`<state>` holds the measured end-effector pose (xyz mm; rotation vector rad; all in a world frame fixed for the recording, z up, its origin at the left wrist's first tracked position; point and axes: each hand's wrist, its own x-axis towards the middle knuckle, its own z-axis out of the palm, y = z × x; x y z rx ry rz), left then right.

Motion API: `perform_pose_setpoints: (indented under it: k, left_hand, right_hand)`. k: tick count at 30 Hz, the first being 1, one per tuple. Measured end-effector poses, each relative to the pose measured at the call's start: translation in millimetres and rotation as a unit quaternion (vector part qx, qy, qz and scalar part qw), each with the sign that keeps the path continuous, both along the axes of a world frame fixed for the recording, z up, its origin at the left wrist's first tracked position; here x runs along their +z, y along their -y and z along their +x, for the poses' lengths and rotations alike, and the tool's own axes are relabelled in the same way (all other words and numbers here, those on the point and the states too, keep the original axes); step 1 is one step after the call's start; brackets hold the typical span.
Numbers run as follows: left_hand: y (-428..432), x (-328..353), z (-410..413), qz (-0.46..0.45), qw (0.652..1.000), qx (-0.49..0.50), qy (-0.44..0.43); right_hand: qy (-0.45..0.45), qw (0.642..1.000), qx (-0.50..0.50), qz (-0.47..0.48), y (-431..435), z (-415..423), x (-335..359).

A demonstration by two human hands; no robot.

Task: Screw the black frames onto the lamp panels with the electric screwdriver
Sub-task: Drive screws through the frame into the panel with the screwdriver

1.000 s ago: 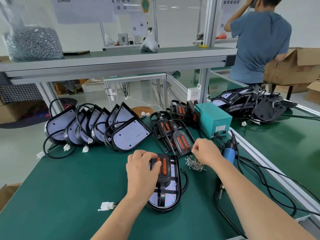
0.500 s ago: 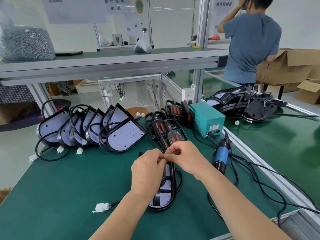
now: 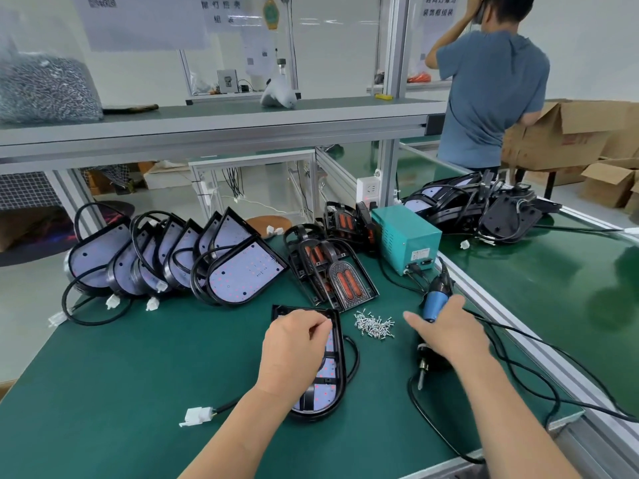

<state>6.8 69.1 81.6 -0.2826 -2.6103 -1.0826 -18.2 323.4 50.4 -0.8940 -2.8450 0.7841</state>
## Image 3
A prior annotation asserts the pile of small silver screws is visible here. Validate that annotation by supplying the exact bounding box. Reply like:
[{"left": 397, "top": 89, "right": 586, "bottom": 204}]
[{"left": 353, "top": 308, "right": 396, "bottom": 341}]

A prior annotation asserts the stack of black reflector covers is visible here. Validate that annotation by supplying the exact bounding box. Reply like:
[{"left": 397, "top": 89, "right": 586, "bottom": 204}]
[{"left": 283, "top": 201, "right": 381, "bottom": 313}]

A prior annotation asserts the white wall socket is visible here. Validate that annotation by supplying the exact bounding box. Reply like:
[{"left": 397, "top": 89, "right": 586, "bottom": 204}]
[{"left": 356, "top": 176, "right": 383, "bottom": 205}]

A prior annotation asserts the person's right forearm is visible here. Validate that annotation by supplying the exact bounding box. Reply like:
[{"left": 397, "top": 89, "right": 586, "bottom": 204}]
[{"left": 449, "top": 355, "right": 584, "bottom": 479}]

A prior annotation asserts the person's left hand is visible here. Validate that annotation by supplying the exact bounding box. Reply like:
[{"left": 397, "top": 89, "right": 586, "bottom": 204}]
[{"left": 259, "top": 309, "right": 333, "bottom": 402}]

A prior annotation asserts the pile of assembled black lamps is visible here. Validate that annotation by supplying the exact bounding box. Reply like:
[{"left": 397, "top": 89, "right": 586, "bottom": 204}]
[{"left": 401, "top": 171, "right": 563, "bottom": 246}]

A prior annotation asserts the row of black lamp modules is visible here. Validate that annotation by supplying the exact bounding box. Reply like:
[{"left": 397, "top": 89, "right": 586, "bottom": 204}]
[{"left": 48, "top": 201, "right": 291, "bottom": 329}]

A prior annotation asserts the black screwdriver power cable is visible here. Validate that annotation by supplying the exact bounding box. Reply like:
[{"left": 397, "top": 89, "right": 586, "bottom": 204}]
[{"left": 406, "top": 309, "right": 639, "bottom": 465}]

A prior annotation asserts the teal power supply box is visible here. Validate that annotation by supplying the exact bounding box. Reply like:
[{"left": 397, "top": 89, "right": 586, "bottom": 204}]
[{"left": 371, "top": 204, "right": 443, "bottom": 277}]

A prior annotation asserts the small open cardboard box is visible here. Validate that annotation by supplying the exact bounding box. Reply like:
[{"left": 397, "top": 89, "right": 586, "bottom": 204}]
[{"left": 580, "top": 158, "right": 639, "bottom": 210}]

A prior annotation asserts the person's right hand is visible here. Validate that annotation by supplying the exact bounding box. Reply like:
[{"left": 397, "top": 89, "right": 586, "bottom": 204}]
[{"left": 403, "top": 293, "right": 493, "bottom": 369}]

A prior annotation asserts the clear bag of metal parts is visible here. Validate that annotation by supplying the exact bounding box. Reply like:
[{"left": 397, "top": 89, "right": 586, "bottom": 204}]
[{"left": 0, "top": 37, "right": 105, "bottom": 126}]

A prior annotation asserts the blue black electric screwdriver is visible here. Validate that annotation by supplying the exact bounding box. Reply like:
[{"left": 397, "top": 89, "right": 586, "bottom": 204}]
[{"left": 416, "top": 258, "right": 456, "bottom": 391}]

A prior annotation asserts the white crumpled cloth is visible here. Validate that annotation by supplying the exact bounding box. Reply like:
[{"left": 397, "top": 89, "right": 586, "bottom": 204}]
[{"left": 260, "top": 76, "right": 303, "bottom": 108}]

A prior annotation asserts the black lamp module with cable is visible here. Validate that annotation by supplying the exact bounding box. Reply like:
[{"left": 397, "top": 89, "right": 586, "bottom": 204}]
[{"left": 179, "top": 304, "right": 360, "bottom": 428}]

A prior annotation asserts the large white paper sheet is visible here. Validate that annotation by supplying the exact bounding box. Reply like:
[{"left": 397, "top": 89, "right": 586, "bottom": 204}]
[{"left": 69, "top": 0, "right": 209, "bottom": 52}]

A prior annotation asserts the person's left forearm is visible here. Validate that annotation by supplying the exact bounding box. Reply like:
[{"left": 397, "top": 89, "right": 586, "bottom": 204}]
[{"left": 179, "top": 385, "right": 296, "bottom": 479}]

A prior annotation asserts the white paper sign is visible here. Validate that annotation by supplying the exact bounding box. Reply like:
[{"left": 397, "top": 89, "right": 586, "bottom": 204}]
[
  {"left": 421, "top": 0, "right": 459, "bottom": 51},
  {"left": 199, "top": 0, "right": 246, "bottom": 31}
]

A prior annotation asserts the large open cardboard box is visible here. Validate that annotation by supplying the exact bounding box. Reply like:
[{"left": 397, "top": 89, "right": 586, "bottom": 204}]
[{"left": 501, "top": 98, "right": 639, "bottom": 172}]

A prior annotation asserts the brown round stool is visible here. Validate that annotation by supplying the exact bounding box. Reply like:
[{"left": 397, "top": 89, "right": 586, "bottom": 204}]
[{"left": 246, "top": 215, "right": 293, "bottom": 240}]

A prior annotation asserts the aluminium frame post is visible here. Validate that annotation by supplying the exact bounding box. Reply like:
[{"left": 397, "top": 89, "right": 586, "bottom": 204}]
[{"left": 378, "top": 0, "right": 416, "bottom": 207}]

